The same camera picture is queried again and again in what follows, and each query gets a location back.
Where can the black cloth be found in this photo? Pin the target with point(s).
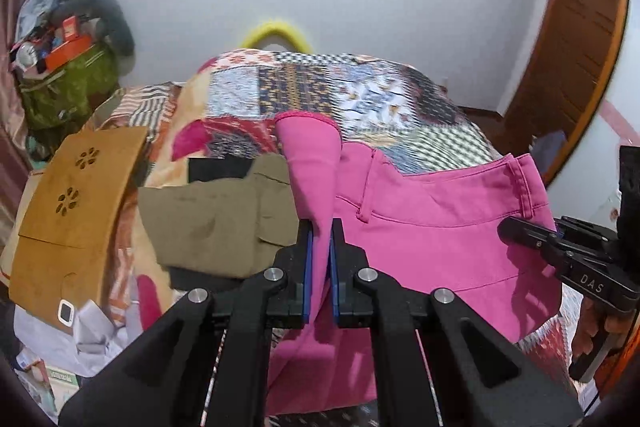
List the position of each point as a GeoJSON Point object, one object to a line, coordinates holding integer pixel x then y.
{"type": "Point", "coordinates": [220, 169]}

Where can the person's right hand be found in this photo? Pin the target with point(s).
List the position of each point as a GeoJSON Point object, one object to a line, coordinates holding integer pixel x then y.
{"type": "Point", "coordinates": [587, 327]}

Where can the grey neck pillow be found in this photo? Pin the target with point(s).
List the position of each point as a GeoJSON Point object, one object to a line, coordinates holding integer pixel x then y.
{"type": "Point", "coordinates": [112, 19]}

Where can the brown striped curtain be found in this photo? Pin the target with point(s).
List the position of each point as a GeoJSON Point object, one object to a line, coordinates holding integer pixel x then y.
{"type": "Point", "coordinates": [12, 82]}

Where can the orange box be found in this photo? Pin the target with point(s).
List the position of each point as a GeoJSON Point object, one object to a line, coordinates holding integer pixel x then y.
{"type": "Point", "coordinates": [67, 49]}

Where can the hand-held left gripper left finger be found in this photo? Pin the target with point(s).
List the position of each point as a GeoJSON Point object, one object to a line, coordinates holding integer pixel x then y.
{"type": "Point", "coordinates": [308, 277]}

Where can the green patterned bag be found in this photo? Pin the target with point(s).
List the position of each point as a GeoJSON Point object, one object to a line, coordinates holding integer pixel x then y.
{"type": "Point", "coordinates": [70, 89]}

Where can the small white framed device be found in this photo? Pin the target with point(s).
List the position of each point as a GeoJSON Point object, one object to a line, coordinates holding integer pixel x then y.
{"type": "Point", "coordinates": [66, 312]}

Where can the pink pants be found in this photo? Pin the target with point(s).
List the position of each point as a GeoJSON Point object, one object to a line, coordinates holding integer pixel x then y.
{"type": "Point", "coordinates": [425, 237]}

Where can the olive green pants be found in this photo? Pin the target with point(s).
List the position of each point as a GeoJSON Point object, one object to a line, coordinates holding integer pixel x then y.
{"type": "Point", "coordinates": [215, 222]}

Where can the white plastic sheet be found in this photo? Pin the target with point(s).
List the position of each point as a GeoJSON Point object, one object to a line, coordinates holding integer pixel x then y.
{"type": "Point", "coordinates": [75, 347]}

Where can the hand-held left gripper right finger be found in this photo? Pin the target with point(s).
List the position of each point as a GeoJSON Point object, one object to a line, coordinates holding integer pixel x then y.
{"type": "Point", "coordinates": [334, 277]}

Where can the white heart-printed sliding door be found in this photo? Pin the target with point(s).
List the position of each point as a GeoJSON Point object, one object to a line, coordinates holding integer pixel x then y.
{"type": "Point", "coordinates": [615, 117]}

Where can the patchwork printed blanket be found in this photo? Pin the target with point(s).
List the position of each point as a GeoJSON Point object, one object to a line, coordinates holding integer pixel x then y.
{"type": "Point", "coordinates": [350, 92]}

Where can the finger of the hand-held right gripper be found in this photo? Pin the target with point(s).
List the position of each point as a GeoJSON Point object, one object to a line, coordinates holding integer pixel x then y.
{"type": "Point", "coordinates": [525, 234]}

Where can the wooden door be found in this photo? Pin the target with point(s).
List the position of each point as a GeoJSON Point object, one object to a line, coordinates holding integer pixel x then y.
{"type": "Point", "coordinates": [575, 52]}

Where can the wooden lap desk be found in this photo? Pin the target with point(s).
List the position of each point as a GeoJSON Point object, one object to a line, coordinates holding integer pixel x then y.
{"type": "Point", "coordinates": [75, 217]}

